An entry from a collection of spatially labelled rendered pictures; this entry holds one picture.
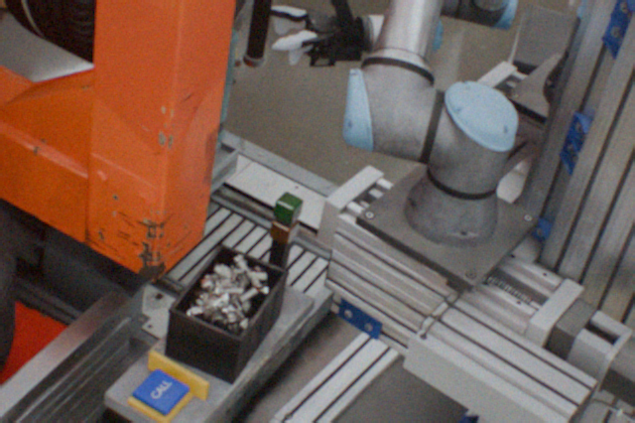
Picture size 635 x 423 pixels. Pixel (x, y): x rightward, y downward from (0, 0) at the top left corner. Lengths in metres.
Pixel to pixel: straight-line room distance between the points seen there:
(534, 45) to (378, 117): 1.68
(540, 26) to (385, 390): 1.42
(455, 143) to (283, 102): 1.79
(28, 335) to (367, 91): 0.94
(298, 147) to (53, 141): 1.33
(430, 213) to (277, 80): 1.81
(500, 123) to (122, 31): 0.60
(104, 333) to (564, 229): 0.87
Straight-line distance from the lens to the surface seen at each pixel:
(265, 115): 3.47
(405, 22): 1.85
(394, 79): 1.80
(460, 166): 1.81
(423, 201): 1.88
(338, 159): 3.36
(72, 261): 2.61
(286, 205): 2.14
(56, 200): 2.20
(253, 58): 2.31
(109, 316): 2.27
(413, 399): 2.48
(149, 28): 1.86
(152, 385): 2.05
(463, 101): 1.79
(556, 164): 2.02
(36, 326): 2.42
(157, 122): 1.94
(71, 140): 2.13
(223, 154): 3.07
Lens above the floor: 2.02
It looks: 39 degrees down
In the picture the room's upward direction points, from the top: 12 degrees clockwise
